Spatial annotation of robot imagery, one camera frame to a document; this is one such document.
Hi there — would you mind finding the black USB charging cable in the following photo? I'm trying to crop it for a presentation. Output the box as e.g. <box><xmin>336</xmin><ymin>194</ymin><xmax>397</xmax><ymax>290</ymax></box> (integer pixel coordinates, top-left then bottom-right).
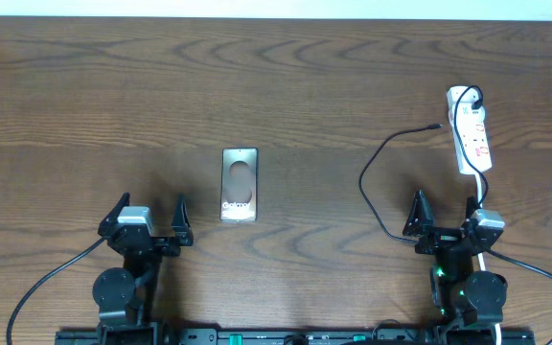
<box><xmin>357</xmin><ymin>84</ymin><xmax>490</xmax><ymax>245</ymax></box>

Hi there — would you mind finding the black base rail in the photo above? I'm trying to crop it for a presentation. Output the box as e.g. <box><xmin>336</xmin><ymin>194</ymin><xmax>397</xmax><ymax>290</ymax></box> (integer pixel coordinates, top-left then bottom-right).
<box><xmin>55</xmin><ymin>326</ymin><xmax>537</xmax><ymax>345</ymax></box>

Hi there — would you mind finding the white power strip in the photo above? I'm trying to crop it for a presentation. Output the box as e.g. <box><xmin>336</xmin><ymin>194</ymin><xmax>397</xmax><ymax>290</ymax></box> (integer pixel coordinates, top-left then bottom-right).
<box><xmin>446</xmin><ymin>85</ymin><xmax>493</xmax><ymax>175</ymax></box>

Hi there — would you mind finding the white power strip cord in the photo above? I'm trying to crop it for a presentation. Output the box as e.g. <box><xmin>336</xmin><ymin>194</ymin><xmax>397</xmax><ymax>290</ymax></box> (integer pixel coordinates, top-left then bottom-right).
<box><xmin>473</xmin><ymin>172</ymin><xmax>503</xmax><ymax>345</ymax></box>

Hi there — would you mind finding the gold Galaxy smartphone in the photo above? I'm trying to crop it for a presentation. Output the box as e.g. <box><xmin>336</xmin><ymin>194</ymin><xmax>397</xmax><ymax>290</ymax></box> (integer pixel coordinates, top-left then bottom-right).
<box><xmin>219</xmin><ymin>148</ymin><xmax>258</xmax><ymax>222</ymax></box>

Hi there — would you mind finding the left black camera cable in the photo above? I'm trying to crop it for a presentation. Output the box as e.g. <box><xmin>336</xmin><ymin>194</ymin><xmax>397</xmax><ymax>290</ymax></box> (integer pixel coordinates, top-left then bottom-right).
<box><xmin>5</xmin><ymin>236</ymin><xmax>108</xmax><ymax>345</ymax></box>

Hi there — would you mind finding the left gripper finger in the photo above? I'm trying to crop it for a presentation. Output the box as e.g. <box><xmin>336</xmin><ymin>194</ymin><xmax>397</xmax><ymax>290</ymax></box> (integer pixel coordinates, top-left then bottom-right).
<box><xmin>98</xmin><ymin>192</ymin><xmax>130</xmax><ymax>236</ymax></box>
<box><xmin>171</xmin><ymin>195</ymin><xmax>194</xmax><ymax>246</ymax></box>

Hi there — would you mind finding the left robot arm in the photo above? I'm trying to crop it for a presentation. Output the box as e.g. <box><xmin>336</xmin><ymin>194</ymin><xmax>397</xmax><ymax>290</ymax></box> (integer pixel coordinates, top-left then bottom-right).
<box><xmin>92</xmin><ymin>193</ymin><xmax>194</xmax><ymax>344</ymax></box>

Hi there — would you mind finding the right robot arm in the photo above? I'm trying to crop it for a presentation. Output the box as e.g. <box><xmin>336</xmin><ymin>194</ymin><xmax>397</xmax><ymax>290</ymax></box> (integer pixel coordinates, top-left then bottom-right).
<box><xmin>402</xmin><ymin>190</ymin><xmax>508</xmax><ymax>344</ymax></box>

